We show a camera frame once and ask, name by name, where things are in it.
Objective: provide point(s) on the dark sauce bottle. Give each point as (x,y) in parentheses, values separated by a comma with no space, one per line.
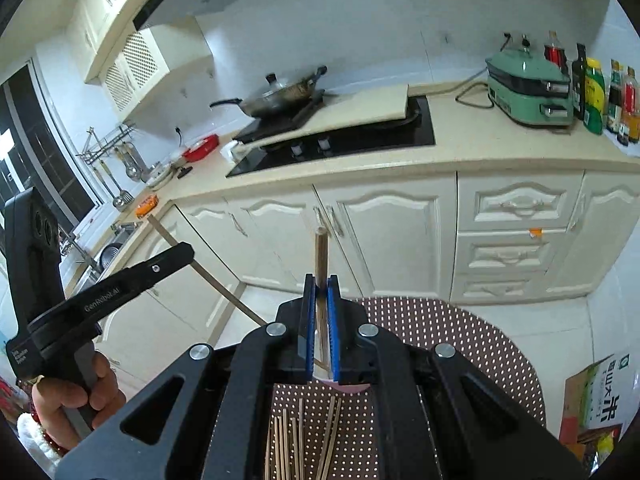
(615,100)

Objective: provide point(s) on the beige cutting board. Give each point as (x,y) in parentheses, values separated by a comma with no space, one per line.
(350,107)

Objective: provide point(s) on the cream drawer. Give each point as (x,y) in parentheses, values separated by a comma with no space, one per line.
(500,287)
(520,205)
(510,255)

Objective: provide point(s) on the red bowl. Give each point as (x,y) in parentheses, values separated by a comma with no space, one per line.
(201,149)

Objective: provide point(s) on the person's left forearm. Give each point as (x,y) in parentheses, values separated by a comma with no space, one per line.
(35,435)

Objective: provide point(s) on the brown polka dot tablecloth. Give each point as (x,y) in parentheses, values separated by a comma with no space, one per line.
(450,330)

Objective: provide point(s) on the glass wok lid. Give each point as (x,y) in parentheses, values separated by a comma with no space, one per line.
(280,91)

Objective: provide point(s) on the person's left hand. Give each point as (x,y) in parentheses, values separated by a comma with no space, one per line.
(52,410)

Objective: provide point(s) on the red label bottle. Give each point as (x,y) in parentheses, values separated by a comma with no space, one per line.
(555,55)

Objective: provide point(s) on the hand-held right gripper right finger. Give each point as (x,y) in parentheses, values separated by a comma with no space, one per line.
(334,325)

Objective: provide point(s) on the red cap sauce bottle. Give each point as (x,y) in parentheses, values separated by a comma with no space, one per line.
(630,110)

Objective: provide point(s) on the dark glass bottle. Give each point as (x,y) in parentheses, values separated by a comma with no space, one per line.
(579,85)

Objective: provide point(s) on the bunch of wooden chopsticks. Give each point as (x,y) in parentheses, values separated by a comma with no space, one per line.
(285,440)

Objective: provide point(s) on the orange dish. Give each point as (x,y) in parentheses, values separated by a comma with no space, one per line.
(147,206)

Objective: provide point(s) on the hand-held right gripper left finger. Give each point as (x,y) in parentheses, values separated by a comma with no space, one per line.
(310,320)

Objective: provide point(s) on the black glass cooktop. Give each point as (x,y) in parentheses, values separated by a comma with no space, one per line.
(380,135)

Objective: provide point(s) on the black wok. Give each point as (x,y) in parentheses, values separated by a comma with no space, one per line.
(270,105)

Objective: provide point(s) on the pink paper cup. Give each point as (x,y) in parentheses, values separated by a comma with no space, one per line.
(350,388)

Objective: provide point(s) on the cream wall cabinets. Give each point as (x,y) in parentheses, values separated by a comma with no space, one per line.
(100,0)

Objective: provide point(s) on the metal sink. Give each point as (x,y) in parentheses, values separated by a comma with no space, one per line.
(112,255)

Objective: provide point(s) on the cream cabinet door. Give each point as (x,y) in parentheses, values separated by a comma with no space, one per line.
(280,240)
(400,240)
(600,230)
(210,240)

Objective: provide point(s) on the dark window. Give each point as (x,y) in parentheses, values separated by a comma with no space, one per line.
(40,160)

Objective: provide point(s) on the metal utensil rack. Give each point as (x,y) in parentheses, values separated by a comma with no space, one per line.
(105,142)

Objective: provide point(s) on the tan wooden chopstick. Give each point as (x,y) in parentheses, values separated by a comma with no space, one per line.
(225,287)
(321,255)

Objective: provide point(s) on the white cup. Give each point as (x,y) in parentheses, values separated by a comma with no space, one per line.
(231,152)

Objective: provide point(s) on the green and yellow bottle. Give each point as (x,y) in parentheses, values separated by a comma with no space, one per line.
(594,95)

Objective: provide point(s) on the cream sink base cabinet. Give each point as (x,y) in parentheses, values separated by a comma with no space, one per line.
(165,320)

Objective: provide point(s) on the printed cardboard box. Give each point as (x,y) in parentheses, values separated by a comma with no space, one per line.
(595,395)

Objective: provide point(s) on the green electric cooker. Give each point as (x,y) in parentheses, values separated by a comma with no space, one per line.
(525,95)

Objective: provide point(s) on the metal faucet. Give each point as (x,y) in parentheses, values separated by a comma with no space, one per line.
(80,250)

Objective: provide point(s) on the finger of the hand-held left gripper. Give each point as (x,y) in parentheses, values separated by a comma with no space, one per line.
(145,275)

